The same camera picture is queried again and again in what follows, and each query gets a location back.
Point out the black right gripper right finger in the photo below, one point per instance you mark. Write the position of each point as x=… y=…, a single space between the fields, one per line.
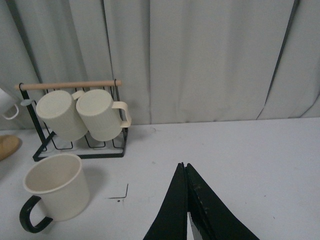
x=210 y=216

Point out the left cream ribbed mug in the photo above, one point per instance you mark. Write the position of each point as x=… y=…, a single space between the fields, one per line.
x=58 y=110

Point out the cream mug black handle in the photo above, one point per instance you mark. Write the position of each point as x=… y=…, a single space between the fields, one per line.
x=59 y=182

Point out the white enamel mug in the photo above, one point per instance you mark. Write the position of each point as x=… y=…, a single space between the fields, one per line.
x=6 y=103

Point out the cream ribbed mug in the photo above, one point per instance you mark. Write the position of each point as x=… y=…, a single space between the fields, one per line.
x=58 y=110
x=103 y=117

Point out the wooden mug tree stand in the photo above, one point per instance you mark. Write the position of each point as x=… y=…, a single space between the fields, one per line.
x=9 y=144

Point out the right cream ribbed mug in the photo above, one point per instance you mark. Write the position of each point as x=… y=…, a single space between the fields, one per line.
x=103 y=117

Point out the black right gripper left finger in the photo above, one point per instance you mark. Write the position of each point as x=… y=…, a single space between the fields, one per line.
x=171 y=220

